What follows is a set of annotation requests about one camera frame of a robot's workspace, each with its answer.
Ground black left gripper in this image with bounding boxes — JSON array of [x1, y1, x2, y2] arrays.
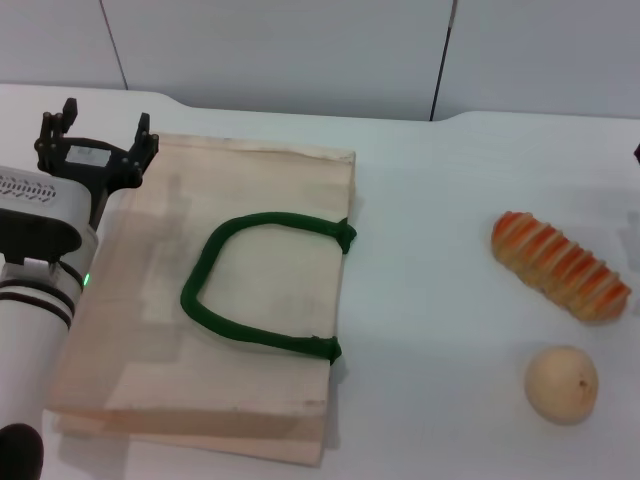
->
[[34, 98, 161, 229]]

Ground orange striped long bread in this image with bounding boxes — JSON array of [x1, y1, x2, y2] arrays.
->
[[491, 210, 633, 324]]

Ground beige tote bag green handles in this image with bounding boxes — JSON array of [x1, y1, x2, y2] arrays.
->
[[43, 132, 359, 469]]

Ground round egg yolk pastry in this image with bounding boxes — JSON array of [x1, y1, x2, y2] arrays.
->
[[523, 345, 600, 426]]

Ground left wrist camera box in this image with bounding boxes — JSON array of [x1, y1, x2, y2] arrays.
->
[[0, 166, 94, 267]]

